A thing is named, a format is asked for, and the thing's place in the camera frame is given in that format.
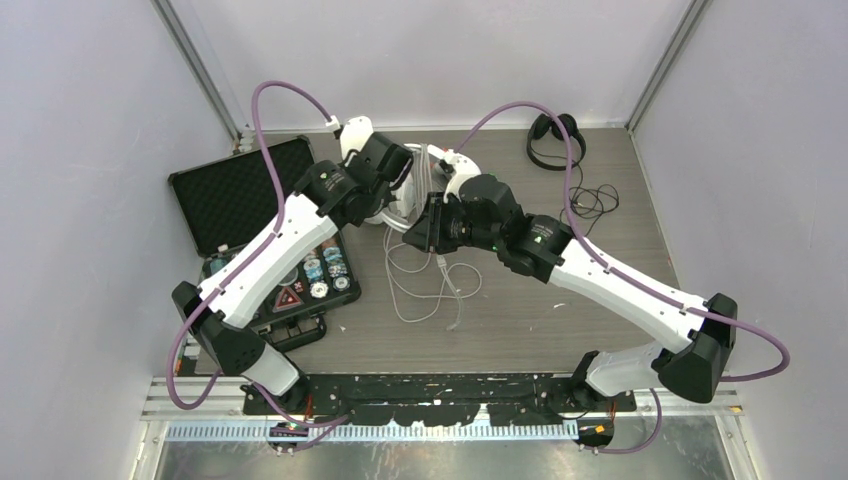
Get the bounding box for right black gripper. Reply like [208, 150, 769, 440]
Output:
[402, 192, 501, 256]

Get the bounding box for white headphone cable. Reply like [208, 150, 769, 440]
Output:
[397, 142, 472, 333]

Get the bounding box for white round gaming headphones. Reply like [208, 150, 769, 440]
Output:
[374, 143, 452, 232]

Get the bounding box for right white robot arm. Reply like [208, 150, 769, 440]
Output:
[402, 174, 737, 411]

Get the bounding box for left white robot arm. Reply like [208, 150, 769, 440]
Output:
[167, 133, 414, 414]

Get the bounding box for black small headphones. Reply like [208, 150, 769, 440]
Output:
[527, 113, 621, 227]

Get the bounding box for black poker chip case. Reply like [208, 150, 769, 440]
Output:
[167, 151, 361, 352]

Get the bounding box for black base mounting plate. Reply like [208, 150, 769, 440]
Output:
[242, 373, 636, 427]

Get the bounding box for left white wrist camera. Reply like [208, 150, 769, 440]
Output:
[325, 115, 374, 159]

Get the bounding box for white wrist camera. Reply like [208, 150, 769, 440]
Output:
[325, 115, 374, 159]
[442, 149, 481, 200]

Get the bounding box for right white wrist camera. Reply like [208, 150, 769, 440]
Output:
[442, 149, 481, 200]

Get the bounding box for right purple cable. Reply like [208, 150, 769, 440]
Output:
[453, 101, 792, 384]

